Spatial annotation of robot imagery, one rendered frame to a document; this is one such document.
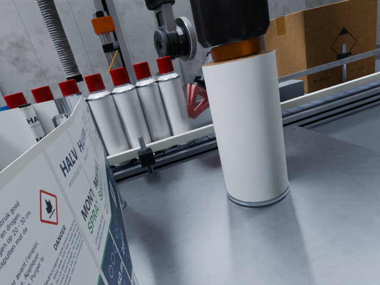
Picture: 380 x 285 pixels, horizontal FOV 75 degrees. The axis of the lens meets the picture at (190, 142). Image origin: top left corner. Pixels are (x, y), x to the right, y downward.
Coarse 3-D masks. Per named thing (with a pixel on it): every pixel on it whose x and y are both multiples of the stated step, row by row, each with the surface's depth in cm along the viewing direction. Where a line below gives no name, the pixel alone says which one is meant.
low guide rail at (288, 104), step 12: (348, 84) 65; (360, 84) 67; (312, 96) 63; (324, 96) 64; (288, 108) 62; (192, 132) 57; (204, 132) 58; (156, 144) 55; (168, 144) 56; (120, 156) 54; (132, 156) 54
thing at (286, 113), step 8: (360, 88) 70; (368, 88) 69; (336, 96) 69; (344, 96) 67; (304, 104) 68; (312, 104) 67; (320, 104) 65; (288, 112) 65; (296, 112) 64; (208, 136) 62; (192, 144) 59; (200, 144) 59; (160, 152) 59; (168, 152) 58; (176, 152) 57; (112, 168) 57; (120, 168) 56
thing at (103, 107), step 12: (96, 84) 50; (96, 96) 51; (108, 96) 52; (96, 108) 51; (108, 108) 52; (96, 120) 53; (108, 120) 52; (120, 120) 55; (108, 132) 53; (120, 132) 54; (108, 144) 54; (120, 144) 55
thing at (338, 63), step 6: (360, 54) 73; (366, 54) 74; (372, 54) 74; (342, 60) 72; (348, 60) 72; (354, 60) 73; (318, 66) 71; (324, 66) 71; (330, 66) 71; (300, 72) 69; (306, 72) 70; (312, 72) 70; (282, 78) 68; (288, 78) 69; (294, 78) 69; (198, 102) 63
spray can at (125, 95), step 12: (120, 72) 51; (120, 84) 52; (120, 96) 52; (132, 96) 52; (120, 108) 53; (132, 108) 53; (132, 120) 54; (144, 120) 56; (132, 132) 54; (144, 132) 55; (132, 144) 56
